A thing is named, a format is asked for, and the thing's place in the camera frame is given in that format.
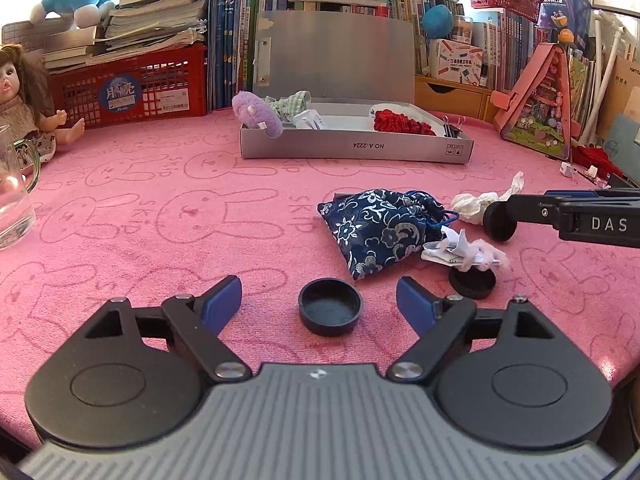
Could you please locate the white plastic pipe frame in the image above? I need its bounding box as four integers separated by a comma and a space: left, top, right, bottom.
582, 9, 629, 141

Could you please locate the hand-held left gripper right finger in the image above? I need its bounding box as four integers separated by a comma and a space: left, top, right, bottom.
385, 275, 556, 387

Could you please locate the red knit cloth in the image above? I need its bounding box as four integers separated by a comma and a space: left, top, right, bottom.
570, 144, 619, 177

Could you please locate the stack of worn books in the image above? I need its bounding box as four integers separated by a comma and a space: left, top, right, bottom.
42, 0, 211, 74

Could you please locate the red crochet pouch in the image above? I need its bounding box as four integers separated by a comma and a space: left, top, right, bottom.
372, 105, 437, 137

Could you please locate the blue floral drawstring pouch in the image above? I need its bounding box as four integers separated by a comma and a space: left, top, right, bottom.
317, 189, 461, 281

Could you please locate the wooden drawer organizer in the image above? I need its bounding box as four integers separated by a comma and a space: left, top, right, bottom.
414, 76, 501, 122

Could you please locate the white tissue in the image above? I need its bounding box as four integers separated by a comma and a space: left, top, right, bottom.
451, 171, 526, 225

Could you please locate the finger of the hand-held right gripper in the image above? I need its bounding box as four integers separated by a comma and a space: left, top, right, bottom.
502, 195, 564, 228
545, 187, 640, 202

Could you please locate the white colourful printer box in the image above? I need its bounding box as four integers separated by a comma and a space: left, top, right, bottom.
428, 38, 485, 86

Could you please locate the row of thin picture books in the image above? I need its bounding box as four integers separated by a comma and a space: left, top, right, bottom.
567, 49, 599, 136

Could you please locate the grey grid board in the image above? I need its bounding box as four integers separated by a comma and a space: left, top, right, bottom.
0, 20, 56, 54

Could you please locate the clear glass pitcher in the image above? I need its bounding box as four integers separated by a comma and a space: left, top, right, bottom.
0, 124, 42, 251

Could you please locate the pink bunny-print table mat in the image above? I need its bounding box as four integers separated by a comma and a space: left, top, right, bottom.
0, 107, 640, 452

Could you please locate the brown-haired baby doll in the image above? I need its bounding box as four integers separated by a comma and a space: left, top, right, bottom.
0, 44, 86, 164

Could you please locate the purple plush toy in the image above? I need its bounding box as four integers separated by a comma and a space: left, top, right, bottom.
231, 91, 286, 139

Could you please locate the black binder clip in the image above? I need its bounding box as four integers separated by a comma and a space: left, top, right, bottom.
441, 115, 469, 139

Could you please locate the small white paper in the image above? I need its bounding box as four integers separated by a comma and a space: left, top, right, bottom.
421, 227, 503, 267

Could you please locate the green checked scrunchie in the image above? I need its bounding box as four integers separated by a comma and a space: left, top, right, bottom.
264, 91, 312, 124

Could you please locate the pink triangular toy house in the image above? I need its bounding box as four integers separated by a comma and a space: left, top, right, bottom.
491, 42, 581, 161

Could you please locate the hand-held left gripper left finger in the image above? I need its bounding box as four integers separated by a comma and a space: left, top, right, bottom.
84, 275, 254, 387

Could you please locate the grey cardboard file box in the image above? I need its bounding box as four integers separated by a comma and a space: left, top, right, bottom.
239, 9, 474, 165

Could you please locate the row of thin blue booklets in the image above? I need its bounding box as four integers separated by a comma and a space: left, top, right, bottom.
207, 0, 266, 111

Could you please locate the pale blue box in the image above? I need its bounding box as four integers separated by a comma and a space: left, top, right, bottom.
602, 112, 640, 184

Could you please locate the brown cardboard box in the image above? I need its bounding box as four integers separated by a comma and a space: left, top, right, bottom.
597, 54, 640, 126

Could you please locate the row of upright books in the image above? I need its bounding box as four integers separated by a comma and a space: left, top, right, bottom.
265, 0, 547, 92

